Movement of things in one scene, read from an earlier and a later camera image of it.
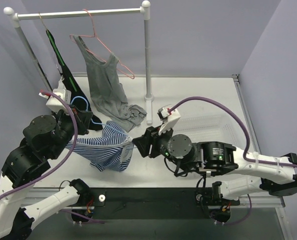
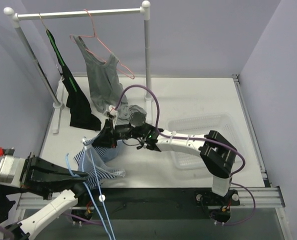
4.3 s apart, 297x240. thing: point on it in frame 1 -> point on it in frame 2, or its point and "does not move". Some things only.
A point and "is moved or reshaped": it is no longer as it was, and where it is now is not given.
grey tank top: (108, 95) does not move
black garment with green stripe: (77, 97) does not move
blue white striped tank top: (114, 150) is moved or reshaped
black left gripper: (82, 120) -> (30, 172)
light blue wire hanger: (99, 124) -> (101, 197)
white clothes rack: (15, 17) does not move
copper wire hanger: (40, 17) does not move
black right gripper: (151, 142) -> (111, 133)
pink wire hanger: (94, 36) does not move
